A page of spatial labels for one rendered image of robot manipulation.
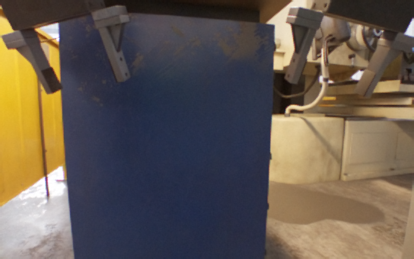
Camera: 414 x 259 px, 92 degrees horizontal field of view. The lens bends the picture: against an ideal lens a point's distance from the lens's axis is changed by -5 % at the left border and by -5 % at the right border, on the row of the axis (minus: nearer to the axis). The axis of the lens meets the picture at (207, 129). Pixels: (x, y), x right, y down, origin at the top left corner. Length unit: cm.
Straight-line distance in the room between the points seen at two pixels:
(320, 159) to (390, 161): 93
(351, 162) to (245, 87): 205
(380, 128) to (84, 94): 258
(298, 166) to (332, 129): 46
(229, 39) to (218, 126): 20
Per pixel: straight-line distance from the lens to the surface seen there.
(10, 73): 169
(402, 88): 255
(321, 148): 218
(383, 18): 39
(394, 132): 288
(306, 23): 34
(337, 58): 221
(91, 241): 58
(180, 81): 47
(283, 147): 202
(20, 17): 41
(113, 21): 34
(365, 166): 264
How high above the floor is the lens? 69
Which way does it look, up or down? 6 degrees down
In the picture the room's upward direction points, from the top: 1 degrees clockwise
